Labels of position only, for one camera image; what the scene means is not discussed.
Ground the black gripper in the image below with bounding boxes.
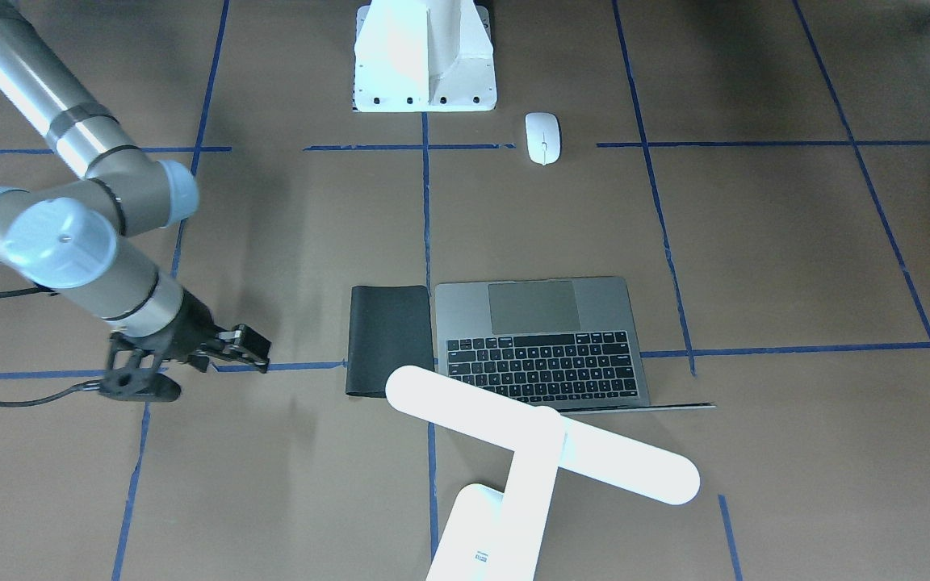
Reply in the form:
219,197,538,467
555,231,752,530
141,290,272,373

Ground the black mouse pad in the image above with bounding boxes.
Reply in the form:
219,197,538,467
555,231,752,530
346,286,436,398

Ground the grey laptop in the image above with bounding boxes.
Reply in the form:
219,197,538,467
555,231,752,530
434,276,717,414

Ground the white computer mouse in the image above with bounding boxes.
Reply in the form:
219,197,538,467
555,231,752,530
524,111,562,166

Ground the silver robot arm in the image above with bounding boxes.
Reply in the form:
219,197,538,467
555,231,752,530
0,1,270,372

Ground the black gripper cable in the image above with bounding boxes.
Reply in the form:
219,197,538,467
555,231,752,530
0,287,111,408

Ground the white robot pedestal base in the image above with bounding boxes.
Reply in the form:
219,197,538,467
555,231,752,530
352,1,498,113

